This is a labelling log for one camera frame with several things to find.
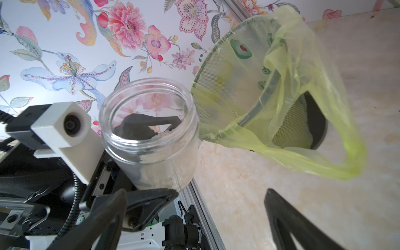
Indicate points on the left aluminium corner post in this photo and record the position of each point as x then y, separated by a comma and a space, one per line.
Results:
194, 211

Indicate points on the black mesh trash bin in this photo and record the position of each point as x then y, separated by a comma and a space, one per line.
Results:
233, 89

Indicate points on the aluminium corner post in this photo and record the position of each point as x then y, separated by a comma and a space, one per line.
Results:
240, 13
194, 211

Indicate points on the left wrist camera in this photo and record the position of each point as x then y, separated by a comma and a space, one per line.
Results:
60, 130

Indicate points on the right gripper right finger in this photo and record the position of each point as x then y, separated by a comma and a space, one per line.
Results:
287, 223

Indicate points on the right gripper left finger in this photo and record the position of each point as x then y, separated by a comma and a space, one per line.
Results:
103, 226

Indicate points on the yellow-green plastic bin liner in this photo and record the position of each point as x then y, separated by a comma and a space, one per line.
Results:
305, 66

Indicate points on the right aluminium corner post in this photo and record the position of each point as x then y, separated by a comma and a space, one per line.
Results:
240, 13

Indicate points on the clear jar with rice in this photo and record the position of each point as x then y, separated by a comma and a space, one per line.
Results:
169, 159

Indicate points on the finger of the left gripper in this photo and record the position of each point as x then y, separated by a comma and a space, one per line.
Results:
138, 126
142, 206

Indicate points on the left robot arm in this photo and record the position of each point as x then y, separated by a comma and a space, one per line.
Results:
170, 234

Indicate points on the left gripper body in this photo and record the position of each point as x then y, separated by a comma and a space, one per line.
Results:
37, 195

